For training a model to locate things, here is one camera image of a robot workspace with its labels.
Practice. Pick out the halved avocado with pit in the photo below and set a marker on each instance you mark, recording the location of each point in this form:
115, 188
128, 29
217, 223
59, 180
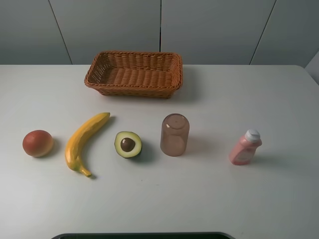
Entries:
128, 144

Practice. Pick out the brown wicker basket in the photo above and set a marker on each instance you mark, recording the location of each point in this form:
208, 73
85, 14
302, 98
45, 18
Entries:
143, 74

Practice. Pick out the upside-down translucent brown cup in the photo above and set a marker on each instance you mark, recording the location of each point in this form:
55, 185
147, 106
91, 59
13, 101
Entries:
174, 135

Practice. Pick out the yellow banana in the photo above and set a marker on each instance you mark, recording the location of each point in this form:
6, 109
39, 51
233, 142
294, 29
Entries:
76, 143

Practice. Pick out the pink bottle with white cap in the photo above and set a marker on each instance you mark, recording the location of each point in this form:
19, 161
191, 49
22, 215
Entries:
244, 150

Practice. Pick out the red orange round fruit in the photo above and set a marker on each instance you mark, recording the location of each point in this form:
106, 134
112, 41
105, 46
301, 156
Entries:
38, 143

